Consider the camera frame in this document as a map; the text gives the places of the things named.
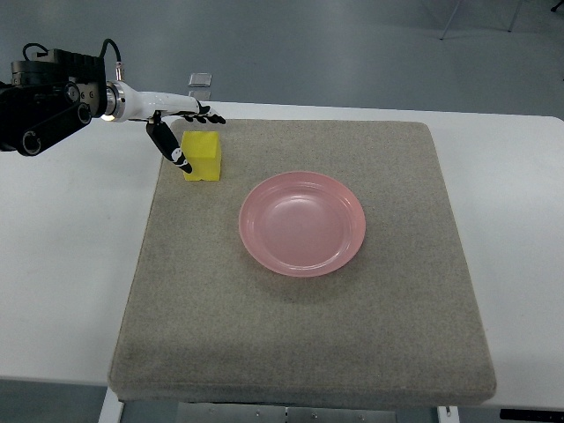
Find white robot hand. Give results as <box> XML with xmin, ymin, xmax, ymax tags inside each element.
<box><xmin>115</xmin><ymin>81</ymin><xmax>226</xmax><ymax>174</ymax></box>

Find yellow foam block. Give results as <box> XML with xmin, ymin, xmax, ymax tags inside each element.
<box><xmin>181</xmin><ymin>131</ymin><xmax>222</xmax><ymax>182</ymax></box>

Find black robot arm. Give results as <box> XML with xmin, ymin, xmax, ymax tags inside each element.
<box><xmin>1</xmin><ymin>44</ymin><xmax>225</xmax><ymax>174</ymax></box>

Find clear floor plate lower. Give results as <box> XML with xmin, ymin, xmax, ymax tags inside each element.
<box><xmin>189</xmin><ymin>90</ymin><xmax>211</xmax><ymax>101</ymax></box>

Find clear floor plate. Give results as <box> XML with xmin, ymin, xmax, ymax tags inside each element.
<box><xmin>189</xmin><ymin>72</ymin><xmax>212</xmax><ymax>87</ymax></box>
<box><xmin>189</xmin><ymin>90</ymin><xmax>211</xmax><ymax>101</ymax></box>

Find clear floor plate upper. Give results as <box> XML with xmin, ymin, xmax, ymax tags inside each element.
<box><xmin>189</xmin><ymin>72</ymin><xmax>212</xmax><ymax>87</ymax></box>

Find pink plate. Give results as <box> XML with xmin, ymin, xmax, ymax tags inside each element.
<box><xmin>239</xmin><ymin>171</ymin><xmax>367</xmax><ymax>278</ymax></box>

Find beige fabric mat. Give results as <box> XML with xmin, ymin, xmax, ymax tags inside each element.
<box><xmin>108</xmin><ymin>120</ymin><xmax>496</xmax><ymax>409</ymax></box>

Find metal chair legs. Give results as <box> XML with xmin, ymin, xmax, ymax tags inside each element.
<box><xmin>438</xmin><ymin>1</ymin><xmax>563</xmax><ymax>41</ymax></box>

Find white table leg frame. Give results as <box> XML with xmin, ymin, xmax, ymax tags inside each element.
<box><xmin>97</xmin><ymin>387</ymin><xmax>564</xmax><ymax>423</ymax></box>

